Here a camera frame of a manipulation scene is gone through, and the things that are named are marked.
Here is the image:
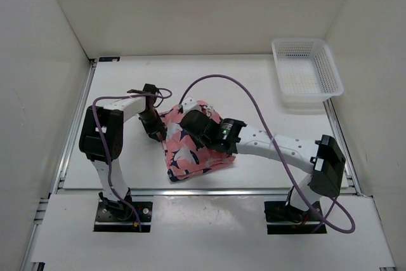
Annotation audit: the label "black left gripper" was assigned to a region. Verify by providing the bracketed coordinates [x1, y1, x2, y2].
[138, 109, 166, 141]

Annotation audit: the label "pink shark print shorts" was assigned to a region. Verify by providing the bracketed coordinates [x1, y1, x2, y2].
[160, 100, 235, 182]

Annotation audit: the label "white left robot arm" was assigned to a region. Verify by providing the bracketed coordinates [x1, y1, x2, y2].
[79, 84, 172, 220]

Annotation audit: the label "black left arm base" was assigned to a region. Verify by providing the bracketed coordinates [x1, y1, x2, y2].
[93, 200, 153, 233]

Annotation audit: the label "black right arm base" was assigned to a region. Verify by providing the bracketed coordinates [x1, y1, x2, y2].
[264, 201, 327, 235]

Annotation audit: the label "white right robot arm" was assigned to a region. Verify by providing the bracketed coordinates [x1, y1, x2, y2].
[180, 110, 346, 220]

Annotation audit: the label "black label sticker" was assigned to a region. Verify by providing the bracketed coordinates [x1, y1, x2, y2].
[98, 56, 121, 62]

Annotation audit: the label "white plastic mesh basket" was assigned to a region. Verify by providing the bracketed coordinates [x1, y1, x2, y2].
[272, 37, 344, 105]

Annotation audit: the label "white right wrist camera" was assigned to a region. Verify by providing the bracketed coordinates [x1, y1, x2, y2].
[178, 96, 199, 114]

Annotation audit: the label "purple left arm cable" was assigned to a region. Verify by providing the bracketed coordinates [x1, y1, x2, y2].
[92, 86, 174, 232]

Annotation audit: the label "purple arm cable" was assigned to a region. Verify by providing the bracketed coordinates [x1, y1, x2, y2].
[92, 86, 174, 232]
[179, 74, 356, 233]

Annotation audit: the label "aluminium table frame rail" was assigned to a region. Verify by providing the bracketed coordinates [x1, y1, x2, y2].
[22, 55, 395, 270]

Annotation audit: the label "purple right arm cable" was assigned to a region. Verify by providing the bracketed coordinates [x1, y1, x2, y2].
[179, 74, 356, 233]

